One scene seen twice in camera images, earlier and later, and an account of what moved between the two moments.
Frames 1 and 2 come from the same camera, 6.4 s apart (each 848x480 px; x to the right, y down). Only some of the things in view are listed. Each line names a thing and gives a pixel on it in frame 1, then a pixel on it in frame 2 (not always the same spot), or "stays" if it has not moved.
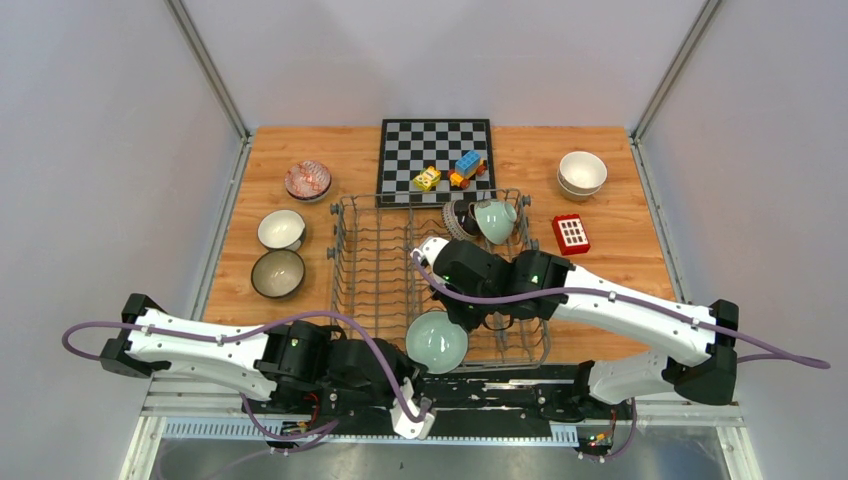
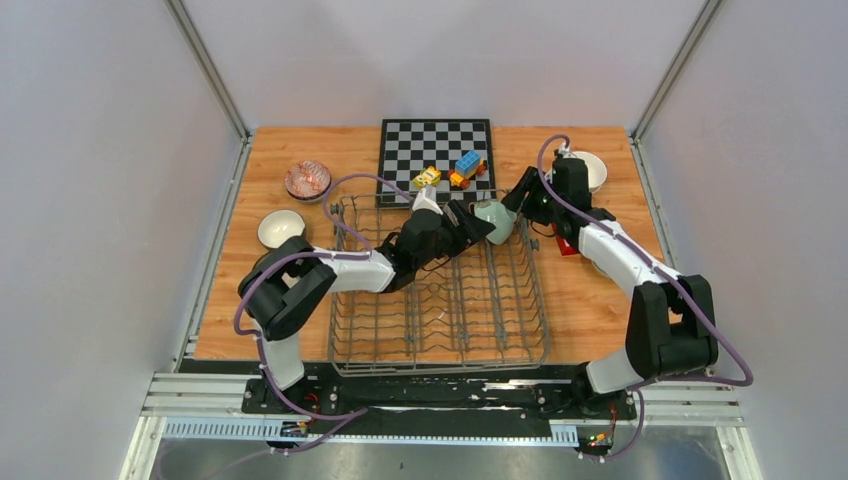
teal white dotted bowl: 282,229 stays
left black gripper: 408,367 → 469,228
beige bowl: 582,171 stays
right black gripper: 469,322 → 527,184
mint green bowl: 496,221 stays
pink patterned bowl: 307,179 stays
